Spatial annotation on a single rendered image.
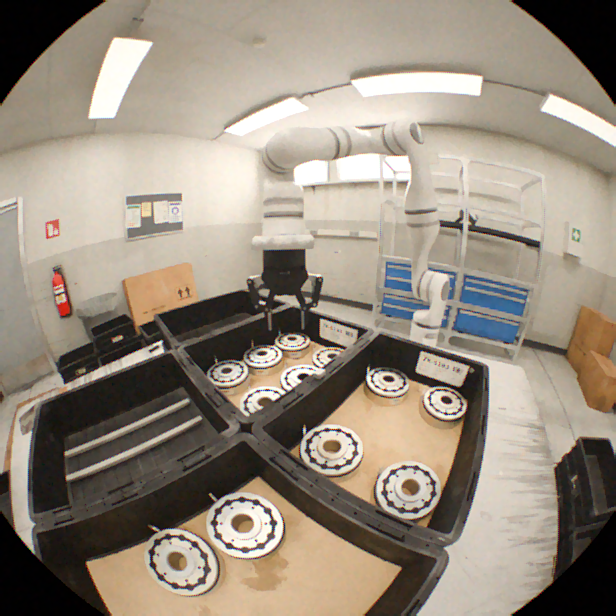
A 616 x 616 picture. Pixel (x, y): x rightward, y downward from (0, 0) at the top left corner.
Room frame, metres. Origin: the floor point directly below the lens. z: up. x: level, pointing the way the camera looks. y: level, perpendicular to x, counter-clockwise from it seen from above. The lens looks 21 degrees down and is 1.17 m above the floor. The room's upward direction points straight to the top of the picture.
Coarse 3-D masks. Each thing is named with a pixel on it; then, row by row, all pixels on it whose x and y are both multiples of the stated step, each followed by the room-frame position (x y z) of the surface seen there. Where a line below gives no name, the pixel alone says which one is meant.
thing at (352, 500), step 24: (384, 336) 0.46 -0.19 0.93; (312, 384) 0.28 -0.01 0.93; (288, 408) 0.23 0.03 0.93; (264, 432) 0.18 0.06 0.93; (480, 432) 0.13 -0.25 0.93; (480, 456) 0.09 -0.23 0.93; (312, 480) 0.11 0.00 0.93; (360, 504) 0.07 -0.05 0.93; (408, 528) 0.03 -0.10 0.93; (456, 528) 0.01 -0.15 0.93
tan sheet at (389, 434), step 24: (360, 408) 0.31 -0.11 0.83; (384, 408) 0.31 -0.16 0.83; (408, 408) 0.30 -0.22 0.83; (360, 432) 0.25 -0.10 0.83; (384, 432) 0.24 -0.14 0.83; (408, 432) 0.23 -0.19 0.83; (432, 432) 0.22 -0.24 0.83; (456, 432) 0.21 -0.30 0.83; (384, 456) 0.19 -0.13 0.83; (408, 456) 0.18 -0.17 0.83; (432, 456) 0.17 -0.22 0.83; (360, 480) 0.15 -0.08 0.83
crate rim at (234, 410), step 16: (256, 320) 0.55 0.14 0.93; (336, 320) 0.55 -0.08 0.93; (208, 336) 0.44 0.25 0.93; (368, 336) 0.45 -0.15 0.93; (192, 368) 0.31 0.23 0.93; (208, 384) 0.27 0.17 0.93; (304, 384) 0.28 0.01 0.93; (224, 400) 0.23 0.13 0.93; (240, 416) 0.20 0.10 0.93; (256, 416) 0.21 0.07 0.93
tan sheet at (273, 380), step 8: (312, 344) 0.59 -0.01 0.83; (312, 352) 0.54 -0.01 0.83; (288, 360) 0.50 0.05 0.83; (296, 360) 0.50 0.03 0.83; (304, 360) 0.50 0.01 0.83; (288, 368) 0.46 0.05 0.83; (256, 376) 0.42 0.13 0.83; (264, 376) 0.43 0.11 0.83; (272, 376) 0.43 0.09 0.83; (280, 376) 0.43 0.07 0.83; (256, 384) 0.39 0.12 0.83; (264, 384) 0.39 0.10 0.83; (272, 384) 0.40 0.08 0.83; (232, 400) 0.33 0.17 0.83; (240, 400) 0.33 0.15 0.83
